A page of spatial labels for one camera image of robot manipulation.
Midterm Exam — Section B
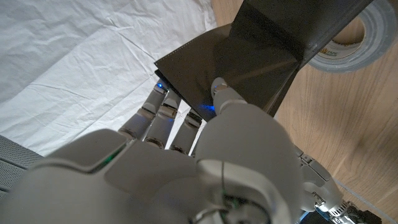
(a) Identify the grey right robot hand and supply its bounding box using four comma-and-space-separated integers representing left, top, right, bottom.
0, 77, 343, 224

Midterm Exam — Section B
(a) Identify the grey duct tape roll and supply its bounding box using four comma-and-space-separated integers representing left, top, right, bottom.
308, 0, 398, 74

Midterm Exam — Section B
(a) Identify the white backdrop cloth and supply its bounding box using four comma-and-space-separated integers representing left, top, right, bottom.
0, 0, 218, 157

